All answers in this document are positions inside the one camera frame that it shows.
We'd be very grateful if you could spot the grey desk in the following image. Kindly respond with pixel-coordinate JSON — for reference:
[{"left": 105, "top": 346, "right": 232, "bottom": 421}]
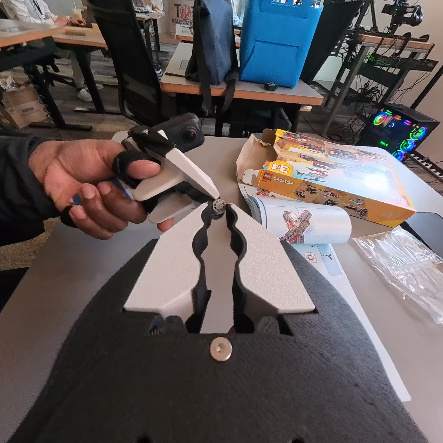
[{"left": 0, "top": 133, "right": 443, "bottom": 443}]

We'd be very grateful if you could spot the person's left hand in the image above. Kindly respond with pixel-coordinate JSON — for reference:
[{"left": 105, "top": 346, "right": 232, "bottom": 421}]
[{"left": 30, "top": 140, "right": 174, "bottom": 240}]

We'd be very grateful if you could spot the pale blue instruction booklet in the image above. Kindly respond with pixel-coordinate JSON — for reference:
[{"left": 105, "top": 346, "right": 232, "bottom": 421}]
[{"left": 239, "top": 183, "right": 413, "bottom": 403}]

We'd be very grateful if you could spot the dark grey flat panel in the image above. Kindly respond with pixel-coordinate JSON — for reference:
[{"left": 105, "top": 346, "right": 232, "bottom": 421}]
[{"left": 402, "top": 211, "right": 443, "bottom": 258}]

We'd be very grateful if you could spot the clear plastic bag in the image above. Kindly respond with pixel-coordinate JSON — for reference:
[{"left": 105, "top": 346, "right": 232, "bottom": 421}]
[{"left": 353, "top": 226, "right": 443, "bottom": 324}]

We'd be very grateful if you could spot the wooden top office table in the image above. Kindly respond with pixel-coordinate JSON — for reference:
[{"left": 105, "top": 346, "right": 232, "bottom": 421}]
[{"left": 0, "top": 19, "right": 109, "bottom": 131}]

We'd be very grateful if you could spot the yellow toy brick box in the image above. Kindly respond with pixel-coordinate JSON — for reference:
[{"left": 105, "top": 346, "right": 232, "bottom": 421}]
[{"left": 236, "top": 129, "right": 416, "bottom": 228}]

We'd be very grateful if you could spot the black equipment rack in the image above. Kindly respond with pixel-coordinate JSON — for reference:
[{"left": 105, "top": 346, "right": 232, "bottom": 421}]
[{"left": 325, "top": 28, "right": 439, "bottom": 136}]

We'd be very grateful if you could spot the printed cardboard box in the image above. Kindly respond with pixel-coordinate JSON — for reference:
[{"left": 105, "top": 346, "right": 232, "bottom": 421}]
[{"left": 168, "top": 0, "right": 196, "bottom": 35}]

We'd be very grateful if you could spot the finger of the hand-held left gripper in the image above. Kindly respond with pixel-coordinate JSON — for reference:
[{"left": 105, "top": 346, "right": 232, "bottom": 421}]
[{"left": 166, "top": 147, "right": 221, "bottom": 201}]

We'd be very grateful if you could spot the navy shoulder bag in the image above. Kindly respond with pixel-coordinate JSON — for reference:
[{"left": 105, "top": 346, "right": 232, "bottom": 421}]
[{"left": 185, "top": 0, "right": 241, "bottom": 115}]

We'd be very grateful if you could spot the person's left forearm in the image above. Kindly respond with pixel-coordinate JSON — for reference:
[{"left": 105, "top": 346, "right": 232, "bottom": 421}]
[{"left": 0, "top": 129, "right": 61, "bottom": 247}]

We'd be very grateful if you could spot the blue felt tote bag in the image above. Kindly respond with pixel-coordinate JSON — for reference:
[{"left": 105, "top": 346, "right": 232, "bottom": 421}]
[{"left": 239, "top": 0, "right": 324, "bottom": 87}]

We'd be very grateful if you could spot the computer tower with coloured fans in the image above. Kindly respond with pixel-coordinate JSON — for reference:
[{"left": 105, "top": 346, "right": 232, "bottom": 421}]
[{"left": 359, "top": 103, "right": 441, "bottom": 162}]

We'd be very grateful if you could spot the black office chair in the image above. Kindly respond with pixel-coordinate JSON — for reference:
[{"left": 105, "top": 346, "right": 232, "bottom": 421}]
[{"left": 88, "top": 0, "right": 177, "bottom": 125}]

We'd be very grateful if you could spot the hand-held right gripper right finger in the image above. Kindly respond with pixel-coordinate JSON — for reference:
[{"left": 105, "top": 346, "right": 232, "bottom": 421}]
[{"left": 225, "top": 204, "right": 317, "bottom": 318}]

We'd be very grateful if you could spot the grey table with wooden edge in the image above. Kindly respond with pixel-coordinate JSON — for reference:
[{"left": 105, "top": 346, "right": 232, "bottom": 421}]
[{"left": 160, "top": 42, "right": 324, "bottom": 136}]

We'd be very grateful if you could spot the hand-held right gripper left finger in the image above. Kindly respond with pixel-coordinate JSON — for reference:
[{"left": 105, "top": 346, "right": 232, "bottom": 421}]
[{"left": 124, "top": 201, "right": 213, "bottom": 318}]

